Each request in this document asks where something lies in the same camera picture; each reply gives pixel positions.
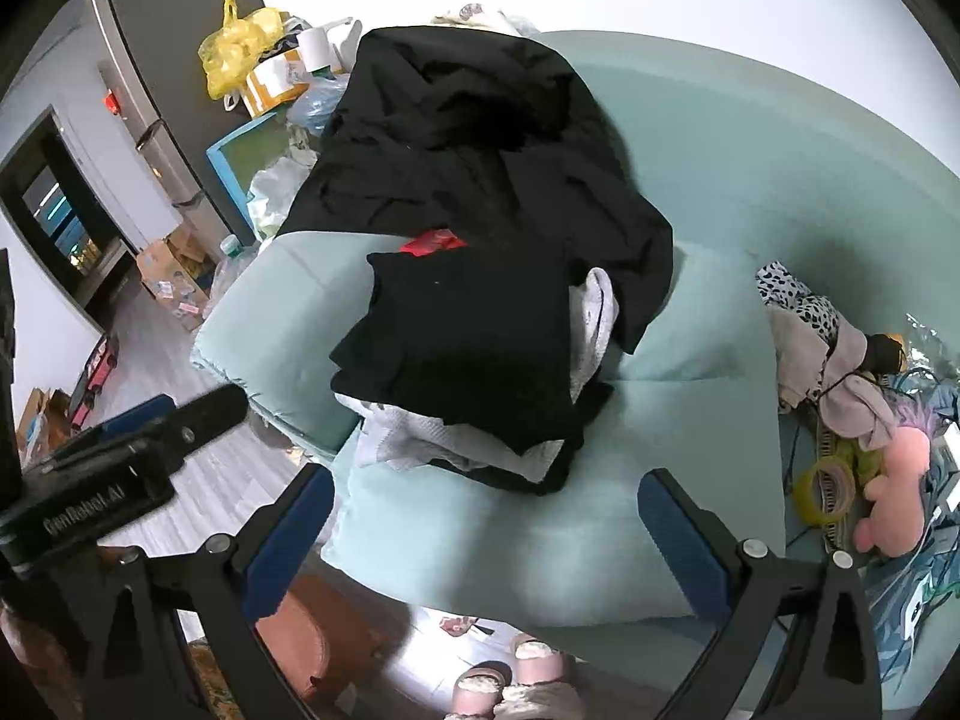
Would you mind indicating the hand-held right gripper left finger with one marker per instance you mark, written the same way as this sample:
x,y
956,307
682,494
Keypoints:
x,y
289,540

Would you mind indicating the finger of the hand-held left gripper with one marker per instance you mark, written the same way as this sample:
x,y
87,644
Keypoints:
x,y
210,420
139,412

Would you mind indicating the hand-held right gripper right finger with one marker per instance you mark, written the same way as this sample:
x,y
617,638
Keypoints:
x,y
686,547

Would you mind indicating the red floor crate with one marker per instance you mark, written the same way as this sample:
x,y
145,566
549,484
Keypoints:
x,y
94,382

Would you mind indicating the brown leather stool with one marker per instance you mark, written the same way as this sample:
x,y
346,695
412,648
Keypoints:
x,y
330,637

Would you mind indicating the yellow tape roll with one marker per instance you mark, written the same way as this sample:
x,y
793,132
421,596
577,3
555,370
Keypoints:
x,y
802,495

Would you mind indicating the open cardboard box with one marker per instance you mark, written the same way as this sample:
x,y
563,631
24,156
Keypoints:
x,y
169,270

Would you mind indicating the black folded garment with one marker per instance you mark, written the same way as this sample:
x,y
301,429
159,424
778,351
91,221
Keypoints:
x,y
562,465

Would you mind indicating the green capped water bottle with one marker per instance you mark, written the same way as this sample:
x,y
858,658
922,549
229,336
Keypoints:
x,y
232,266

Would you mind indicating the pink fuzzy slipper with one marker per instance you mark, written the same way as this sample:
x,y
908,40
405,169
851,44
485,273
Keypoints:
x,y
540,701
480,690
544,660

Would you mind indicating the pink plush toy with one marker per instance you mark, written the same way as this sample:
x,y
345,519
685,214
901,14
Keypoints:
x,y
896,495

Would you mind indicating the beige cloth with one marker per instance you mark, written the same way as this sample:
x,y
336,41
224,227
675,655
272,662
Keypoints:
x,y
810,360

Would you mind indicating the black glass cabinet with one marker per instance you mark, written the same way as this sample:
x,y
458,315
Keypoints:
x,y
45,202

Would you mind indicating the white plastic bag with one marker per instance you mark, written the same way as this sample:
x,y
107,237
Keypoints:
x,y
281,191

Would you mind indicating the teal printed blanket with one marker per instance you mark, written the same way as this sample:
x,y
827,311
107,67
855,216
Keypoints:
x,y
922,615

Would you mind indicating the blue framed board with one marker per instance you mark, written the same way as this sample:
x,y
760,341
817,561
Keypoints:
x,y
225,165

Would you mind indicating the black spotted white cloth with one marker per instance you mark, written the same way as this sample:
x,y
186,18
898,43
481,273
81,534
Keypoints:
x,y
795,300

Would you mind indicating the red cloth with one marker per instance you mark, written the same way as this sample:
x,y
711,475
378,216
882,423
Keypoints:
x,y
431,242

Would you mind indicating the clear plastic wrap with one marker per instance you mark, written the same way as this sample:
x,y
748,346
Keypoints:
x,y
930,349

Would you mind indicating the silver refrigerator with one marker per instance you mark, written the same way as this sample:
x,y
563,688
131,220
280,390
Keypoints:
x,y
127,90

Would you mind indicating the clear bluish plastic bag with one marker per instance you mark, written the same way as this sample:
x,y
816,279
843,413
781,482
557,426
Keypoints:
x,y
319,105

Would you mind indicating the orange white paper bag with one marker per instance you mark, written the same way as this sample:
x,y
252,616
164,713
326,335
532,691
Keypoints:
x,y
274,86

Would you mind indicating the yellow plastic bag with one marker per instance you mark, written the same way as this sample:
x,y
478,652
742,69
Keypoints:
x,y
240,45

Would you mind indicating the black crumpled garment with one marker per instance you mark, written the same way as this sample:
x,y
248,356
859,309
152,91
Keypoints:
x,y
465,135

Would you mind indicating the teal sofa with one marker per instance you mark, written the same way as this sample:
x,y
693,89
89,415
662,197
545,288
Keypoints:
x,y
712,165

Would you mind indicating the white paper roll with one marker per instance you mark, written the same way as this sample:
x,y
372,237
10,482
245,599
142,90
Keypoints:
x,y
315,49

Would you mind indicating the cream printed cloth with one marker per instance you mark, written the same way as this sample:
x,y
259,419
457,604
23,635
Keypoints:
x,y
480,19

